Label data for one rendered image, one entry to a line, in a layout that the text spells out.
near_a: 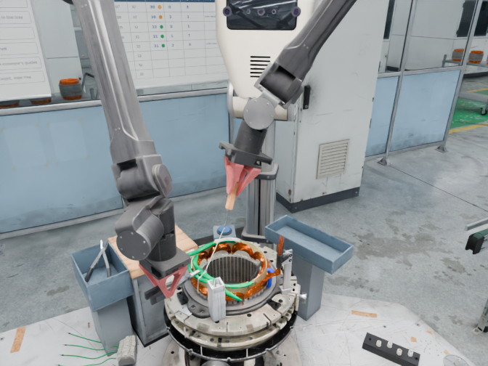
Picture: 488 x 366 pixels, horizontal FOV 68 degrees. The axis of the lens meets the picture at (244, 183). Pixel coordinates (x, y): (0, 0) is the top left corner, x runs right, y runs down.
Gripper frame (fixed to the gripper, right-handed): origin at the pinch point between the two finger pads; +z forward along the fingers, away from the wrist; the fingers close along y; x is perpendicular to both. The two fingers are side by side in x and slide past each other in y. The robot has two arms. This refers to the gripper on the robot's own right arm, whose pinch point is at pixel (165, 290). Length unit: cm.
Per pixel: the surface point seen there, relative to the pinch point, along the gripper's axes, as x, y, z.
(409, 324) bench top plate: 69, 29, 37
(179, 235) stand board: 22.6, -27.3, 10.1
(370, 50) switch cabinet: 264, -96, -27
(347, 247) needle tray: 55, 11, 11
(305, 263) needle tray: 46.0, 2.8, 16.1
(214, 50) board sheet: 170, -180, -25
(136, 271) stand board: 5.1, -22.3, 10.9
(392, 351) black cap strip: 53, 30, 36
